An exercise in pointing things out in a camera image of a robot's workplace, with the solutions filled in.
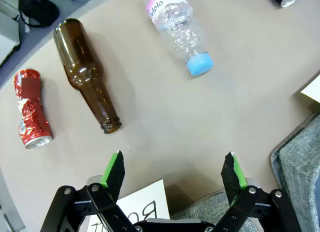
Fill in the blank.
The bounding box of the brown glass bottle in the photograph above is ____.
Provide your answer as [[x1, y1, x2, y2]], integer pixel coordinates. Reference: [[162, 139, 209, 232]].
[[53, 18, 123, 135]]

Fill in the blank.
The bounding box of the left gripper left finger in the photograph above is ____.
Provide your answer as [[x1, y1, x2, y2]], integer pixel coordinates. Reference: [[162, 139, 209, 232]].
[[39, 150, 141, 232]]

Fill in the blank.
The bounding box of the white card on plastic basket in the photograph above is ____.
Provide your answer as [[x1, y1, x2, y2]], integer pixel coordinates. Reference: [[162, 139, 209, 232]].
[[299, 71, 320, 104]]

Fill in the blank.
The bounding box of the black backpack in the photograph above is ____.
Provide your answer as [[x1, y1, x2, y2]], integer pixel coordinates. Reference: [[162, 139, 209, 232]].
[[18, 0, 60, 28]]

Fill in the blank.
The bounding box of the white card on bottle basket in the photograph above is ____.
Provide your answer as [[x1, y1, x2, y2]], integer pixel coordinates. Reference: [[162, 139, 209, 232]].
[[87, 179, 171, 232]]

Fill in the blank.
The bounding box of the grey fabric bottle basket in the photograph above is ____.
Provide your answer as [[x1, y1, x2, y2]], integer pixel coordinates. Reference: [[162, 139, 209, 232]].
[[172, 189, 266, 232]]

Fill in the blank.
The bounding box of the crushed clear bottle pink label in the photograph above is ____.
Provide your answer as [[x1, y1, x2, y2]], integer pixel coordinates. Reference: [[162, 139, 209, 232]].
[[139, 0, 215, 77]]

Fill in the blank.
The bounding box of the white cabinet desk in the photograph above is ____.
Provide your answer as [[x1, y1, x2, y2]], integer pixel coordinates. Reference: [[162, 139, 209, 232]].
[[0, 0, 21, 65]]

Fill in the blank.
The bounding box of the crushed red can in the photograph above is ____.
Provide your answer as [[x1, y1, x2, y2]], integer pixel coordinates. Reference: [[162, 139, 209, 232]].
[[12, 68, 54, 150]]

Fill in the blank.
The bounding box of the grey fabric plastic basket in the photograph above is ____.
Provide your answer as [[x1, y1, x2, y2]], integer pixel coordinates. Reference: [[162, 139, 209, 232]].
[[269, 111, 320, 232]]

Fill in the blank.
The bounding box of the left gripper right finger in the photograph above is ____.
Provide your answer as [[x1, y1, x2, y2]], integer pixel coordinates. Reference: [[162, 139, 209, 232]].
[[212, 151, 303, 232]]

